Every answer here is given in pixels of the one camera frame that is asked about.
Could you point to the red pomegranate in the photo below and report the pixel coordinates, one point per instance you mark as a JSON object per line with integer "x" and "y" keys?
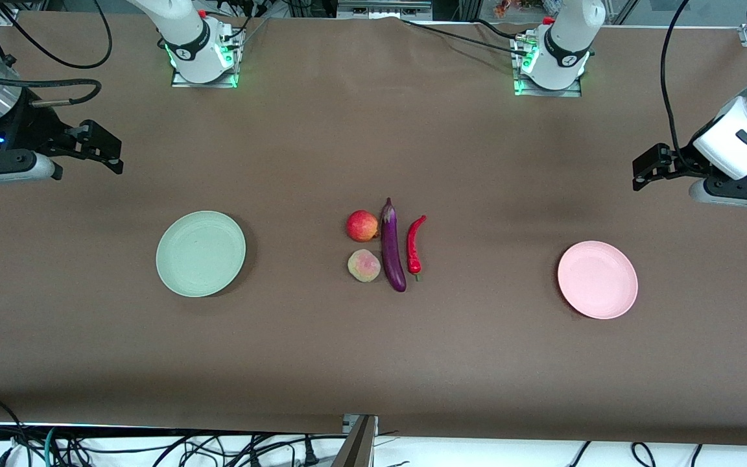
{"x": 362, "y": 226}

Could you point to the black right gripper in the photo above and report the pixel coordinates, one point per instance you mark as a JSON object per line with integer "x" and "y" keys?
{"x": 31, "y": 131}

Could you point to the aluminium frame profile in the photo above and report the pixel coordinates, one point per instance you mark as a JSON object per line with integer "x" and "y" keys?
{"x": 383, "y": 8}

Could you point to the light green round plate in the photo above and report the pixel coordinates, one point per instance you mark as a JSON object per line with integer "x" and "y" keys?
{"x": 200, "y": 254}

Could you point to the pale green pink peach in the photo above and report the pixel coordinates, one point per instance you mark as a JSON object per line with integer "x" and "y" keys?
{"x": 364, "y": 266}

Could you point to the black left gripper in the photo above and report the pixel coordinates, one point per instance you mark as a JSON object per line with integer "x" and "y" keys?
{"x": 680, "y": 161}

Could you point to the long purple eggplant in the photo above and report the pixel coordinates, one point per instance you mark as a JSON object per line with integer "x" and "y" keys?
{"x": 392, "y": 250}

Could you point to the pink round plate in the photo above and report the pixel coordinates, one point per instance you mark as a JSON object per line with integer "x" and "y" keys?
{"x": 597, "y": 280}

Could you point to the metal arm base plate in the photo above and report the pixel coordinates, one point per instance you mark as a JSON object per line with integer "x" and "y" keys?
{"x": 182, "y": 81}
{"x": 542, "y": 93}

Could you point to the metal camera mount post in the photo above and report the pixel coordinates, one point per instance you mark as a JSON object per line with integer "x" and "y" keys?
{"x": 355, "y": 444}

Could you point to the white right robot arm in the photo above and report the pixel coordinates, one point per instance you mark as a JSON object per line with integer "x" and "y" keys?
{"x": 189, "y": 26}

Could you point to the red chili pepper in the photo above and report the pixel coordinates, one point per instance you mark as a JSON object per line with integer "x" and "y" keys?
{"x": 414, "y": 250}

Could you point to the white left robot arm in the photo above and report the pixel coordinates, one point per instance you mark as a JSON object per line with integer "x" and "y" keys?
{"x": 568, "y": 39}

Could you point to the brown table cover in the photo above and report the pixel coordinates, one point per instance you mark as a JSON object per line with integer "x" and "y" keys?
{"x": 373, "y": 363}

